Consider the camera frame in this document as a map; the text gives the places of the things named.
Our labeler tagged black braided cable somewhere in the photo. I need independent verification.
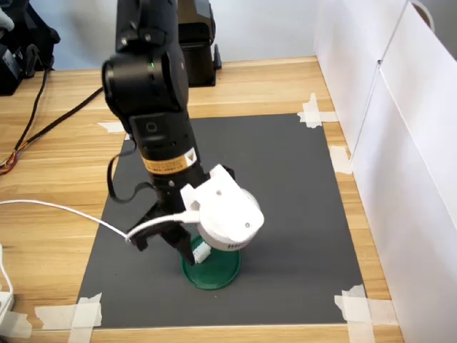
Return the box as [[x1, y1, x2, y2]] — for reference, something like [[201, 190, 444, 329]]
[[0, 87, 105, 177]]

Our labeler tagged thin black cable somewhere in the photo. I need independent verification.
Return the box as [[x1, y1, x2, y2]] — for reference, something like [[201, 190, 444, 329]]
[[12, 67, 51, 156]]

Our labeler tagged white power adapter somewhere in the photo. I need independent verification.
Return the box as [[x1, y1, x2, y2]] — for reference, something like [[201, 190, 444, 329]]
[[0, 291, 15, 319]]

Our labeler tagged white masking tape patch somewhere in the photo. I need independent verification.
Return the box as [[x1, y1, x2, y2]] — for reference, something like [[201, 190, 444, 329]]
[[0, 292, 104, 343], [96, 121, 132, 142], [328, 144, 354, 175], [297, 91, 339, 130], [333, 284, 398, 343]]

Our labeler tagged black chair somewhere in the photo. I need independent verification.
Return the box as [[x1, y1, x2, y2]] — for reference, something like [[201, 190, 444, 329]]
[[14, 0, 61, 78]]

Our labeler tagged white partition panel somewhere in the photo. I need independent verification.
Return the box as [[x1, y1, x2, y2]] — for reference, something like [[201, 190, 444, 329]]
[[351, 62, 457, 343], [313, 0, 381, 161]]

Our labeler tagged small white plastic terminal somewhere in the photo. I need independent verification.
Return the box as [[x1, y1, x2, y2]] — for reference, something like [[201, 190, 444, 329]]
[[192, 242, 212, 264]]

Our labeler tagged black box device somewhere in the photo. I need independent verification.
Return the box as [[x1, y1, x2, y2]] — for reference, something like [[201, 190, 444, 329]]
[[0, 44, 24, 96]]

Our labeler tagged white camera box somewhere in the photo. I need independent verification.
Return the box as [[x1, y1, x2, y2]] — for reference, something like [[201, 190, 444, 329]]
[[179, 164, 265, 253]]

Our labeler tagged white charger cable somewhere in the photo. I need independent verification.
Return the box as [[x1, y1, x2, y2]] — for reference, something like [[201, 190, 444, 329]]
[[0, 244, 15, 297]]

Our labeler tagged round green lid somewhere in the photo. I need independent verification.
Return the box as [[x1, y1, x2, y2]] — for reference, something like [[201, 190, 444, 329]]
[[180, 239, 242, 292]]

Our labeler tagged black flat ribbon cable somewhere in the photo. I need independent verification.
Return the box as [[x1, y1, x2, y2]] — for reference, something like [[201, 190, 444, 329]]
[[106, 141, 155, 205]]

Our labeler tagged white camera cable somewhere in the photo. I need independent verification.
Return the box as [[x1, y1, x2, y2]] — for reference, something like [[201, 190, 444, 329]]
[[0, 199, 199, 244]]

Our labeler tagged dark grey mat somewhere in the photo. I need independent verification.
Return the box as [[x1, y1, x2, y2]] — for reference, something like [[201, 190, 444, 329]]
[[76, 113, 368, 330]]

